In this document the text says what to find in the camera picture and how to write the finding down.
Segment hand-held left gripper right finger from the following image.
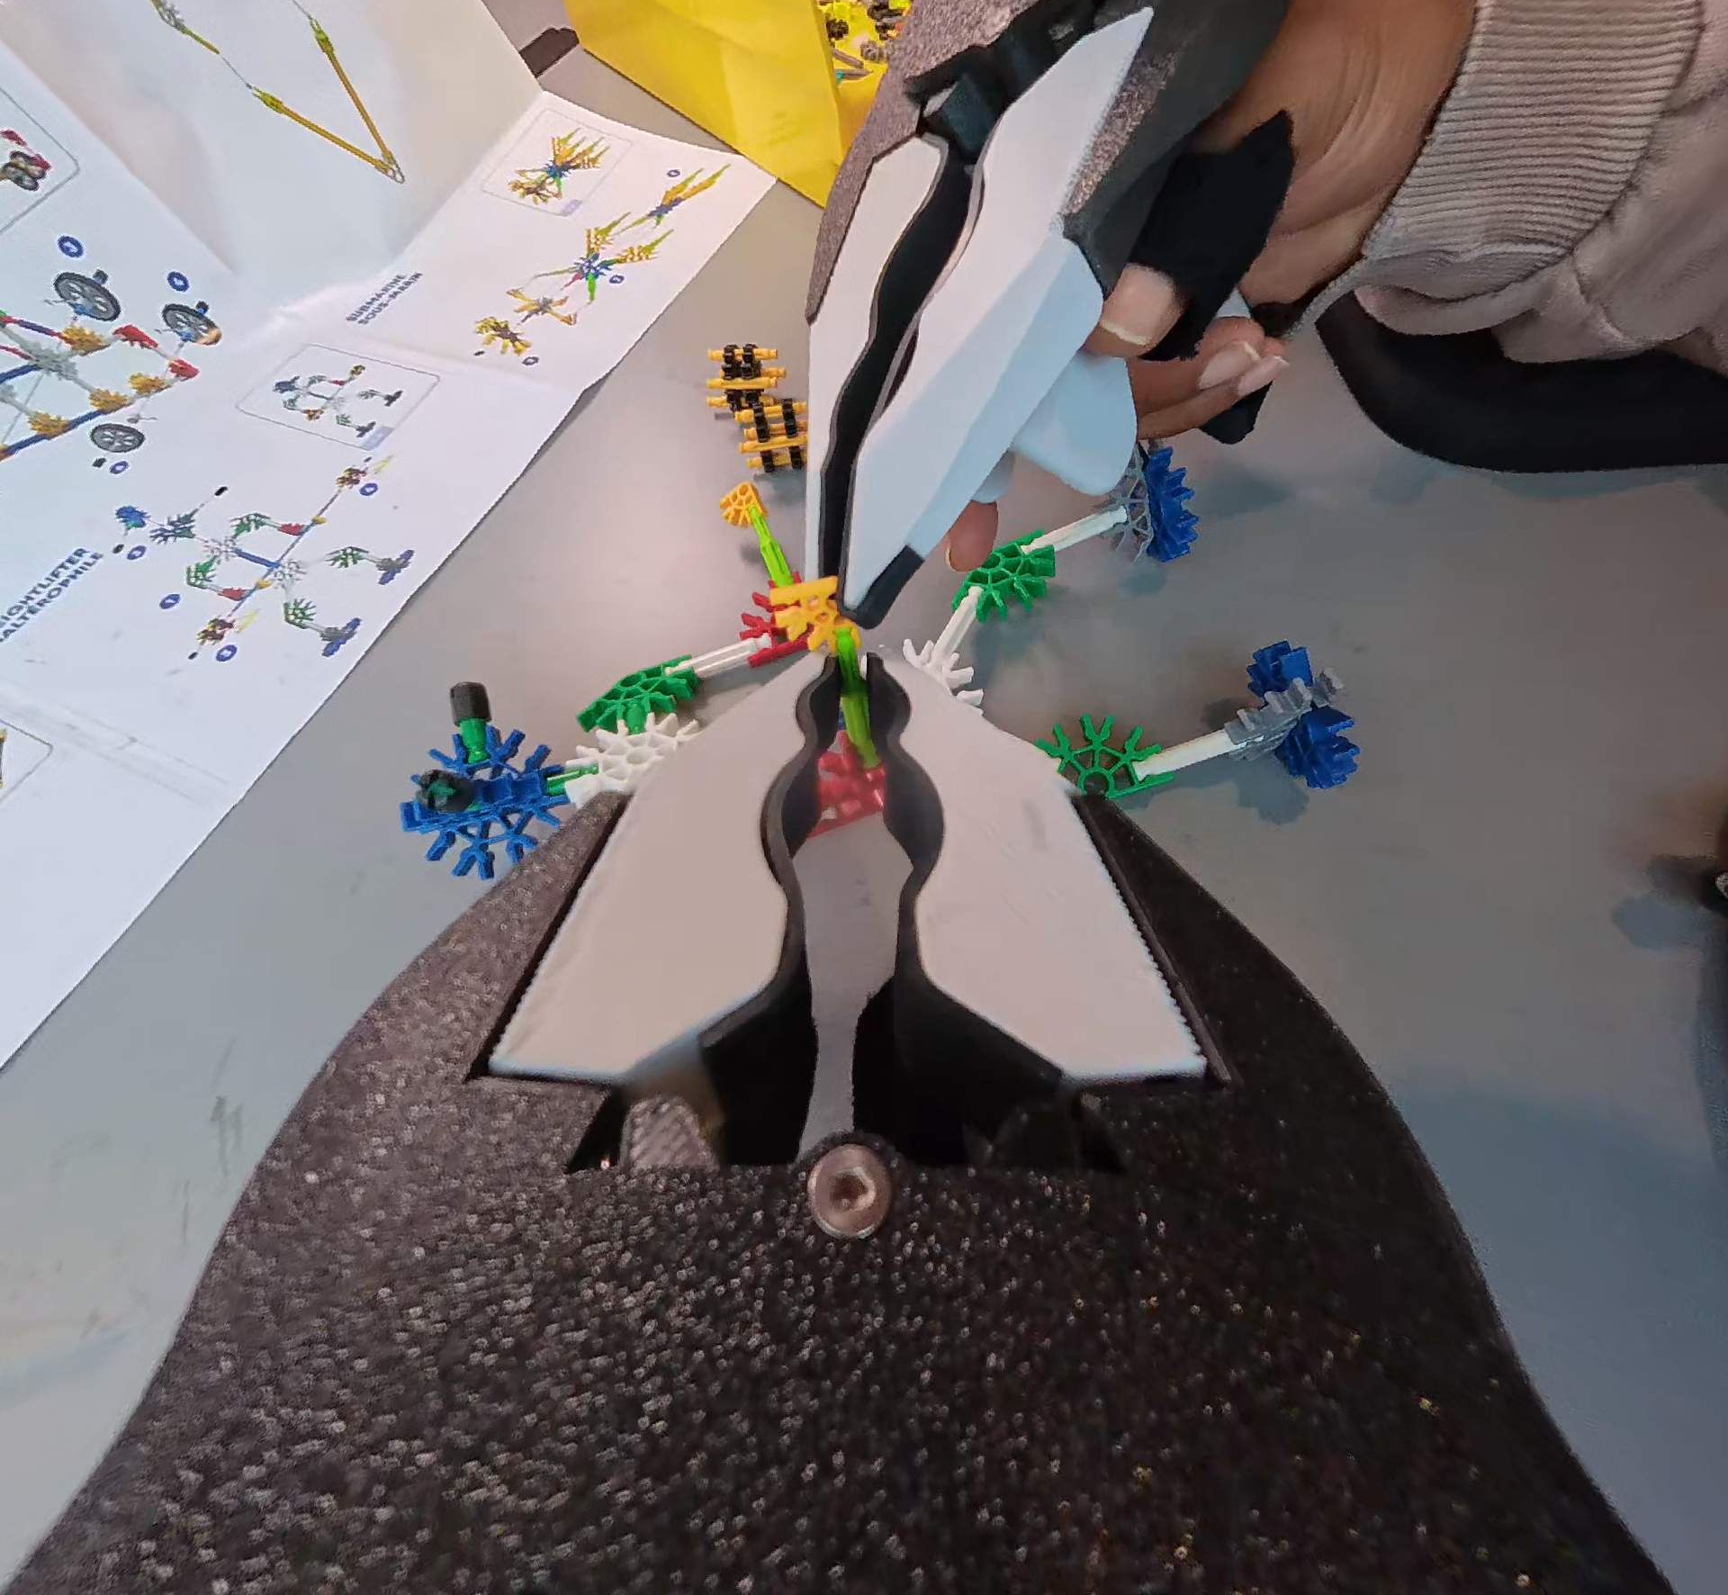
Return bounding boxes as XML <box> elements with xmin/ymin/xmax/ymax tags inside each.
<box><xmin>865</xmin><ymin>671</ymin><xmax>1215</xmax><ymax>1164</ymax></box>

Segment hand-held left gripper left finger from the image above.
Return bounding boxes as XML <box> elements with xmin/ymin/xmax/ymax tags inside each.
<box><xmin>482</xmin><ymin>659</ymin><xmax>833</xmax><ymax>1164</ymax></box>

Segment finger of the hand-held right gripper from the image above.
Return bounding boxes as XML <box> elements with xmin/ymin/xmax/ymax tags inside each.
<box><xmin>846</xmin><ymin>8</ymin><xmax>1162</xmax><ymax>633</ymax></box>
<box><xmin>805</xmin><ymin>116</ymin><xmax>960</xmax><ymax>597</ymax></box>

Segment colourful rod connector toy model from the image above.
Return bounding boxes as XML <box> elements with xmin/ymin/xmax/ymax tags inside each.
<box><xmin>401</xmin><ymin>443</ymin><xmax>1363</xmax><ymax>889</ymax></box>

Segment person's right forearm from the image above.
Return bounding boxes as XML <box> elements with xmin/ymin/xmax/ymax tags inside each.
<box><xmin>1350</xmin><ymin>0</ymin><xmax>1728</xmax><ymax>381</ymax></box>

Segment person's right hand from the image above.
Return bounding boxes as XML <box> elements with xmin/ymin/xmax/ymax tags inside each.
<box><xmin>1088</xmin><ymin>0</ymin><xmax>1487</xmax><ymax>443</ymax></box>

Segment pile of small building parts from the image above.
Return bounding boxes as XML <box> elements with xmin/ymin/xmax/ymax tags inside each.
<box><xmin>805</xmin><ymin>0</ymin><xmax>935</xmax><ymax>84</ymax></box>

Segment white building instruction sheet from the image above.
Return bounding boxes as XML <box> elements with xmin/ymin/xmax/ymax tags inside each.
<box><xmin>2</xmin><ymin>0</ymin><xmax>779</xmax><ymax>1071</ymax></box>

